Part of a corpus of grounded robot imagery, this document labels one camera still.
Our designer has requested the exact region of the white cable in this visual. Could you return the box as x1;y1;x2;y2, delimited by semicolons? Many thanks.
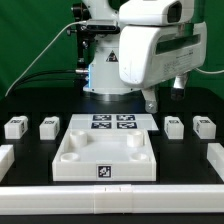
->
4;20;88;98

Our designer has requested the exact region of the white side block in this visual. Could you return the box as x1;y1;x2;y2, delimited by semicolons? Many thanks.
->
207;143;224;182
0;145;15;182

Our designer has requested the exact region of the left white side block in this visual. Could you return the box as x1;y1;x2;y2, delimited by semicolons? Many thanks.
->
0;145;15;182

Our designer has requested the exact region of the grey camera on mount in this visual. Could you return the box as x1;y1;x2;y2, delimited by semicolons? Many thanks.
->
81;19;120;34

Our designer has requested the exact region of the white square tabletop tray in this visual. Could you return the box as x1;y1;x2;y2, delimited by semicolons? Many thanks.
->
52;129;156;181

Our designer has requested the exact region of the white marker base plate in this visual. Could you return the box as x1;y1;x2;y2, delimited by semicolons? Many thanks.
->
69;114;158;131

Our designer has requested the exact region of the right white side block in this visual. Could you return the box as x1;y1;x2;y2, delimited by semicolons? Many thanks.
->
207;143;224;182

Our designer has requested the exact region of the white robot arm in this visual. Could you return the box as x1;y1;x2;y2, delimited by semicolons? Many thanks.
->
81;0;207;113

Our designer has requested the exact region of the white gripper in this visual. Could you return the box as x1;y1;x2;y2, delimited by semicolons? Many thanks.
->
119;22;207;113

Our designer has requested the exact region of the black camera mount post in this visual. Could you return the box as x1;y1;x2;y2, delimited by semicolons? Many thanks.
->
67;3;93;81

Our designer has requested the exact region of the white front wall bar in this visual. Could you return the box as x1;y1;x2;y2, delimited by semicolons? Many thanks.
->
0;185;224;215

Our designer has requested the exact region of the black cable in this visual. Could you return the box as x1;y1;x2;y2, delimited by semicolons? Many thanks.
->
4;69;84;98

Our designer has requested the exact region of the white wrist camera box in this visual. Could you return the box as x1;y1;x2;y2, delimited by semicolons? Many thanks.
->
119;0;194;26

